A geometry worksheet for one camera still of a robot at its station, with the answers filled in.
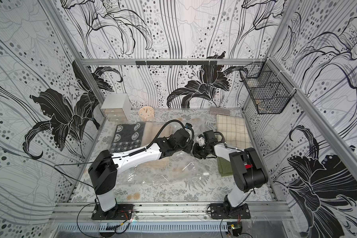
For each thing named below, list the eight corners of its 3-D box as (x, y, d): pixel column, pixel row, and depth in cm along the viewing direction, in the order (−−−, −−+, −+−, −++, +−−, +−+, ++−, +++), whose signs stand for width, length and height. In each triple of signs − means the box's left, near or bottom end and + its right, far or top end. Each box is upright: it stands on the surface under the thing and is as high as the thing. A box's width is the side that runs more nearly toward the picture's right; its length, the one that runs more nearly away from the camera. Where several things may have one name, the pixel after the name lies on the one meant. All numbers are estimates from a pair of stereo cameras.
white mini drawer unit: (104, 121, 114) (96, 109, 103) (111, 106, 125) (104, 93, 114) (128, 121, 114) (122, 109, 103) (133, 106, 125) (128, 93, 114)
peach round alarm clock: (138, 120, 114) (137, 118, 111) (141, 109, 122) (140, 106, 119) (152, 120, 114) (152, 117, 111) (154, 109, 122) (154, 106, 119)
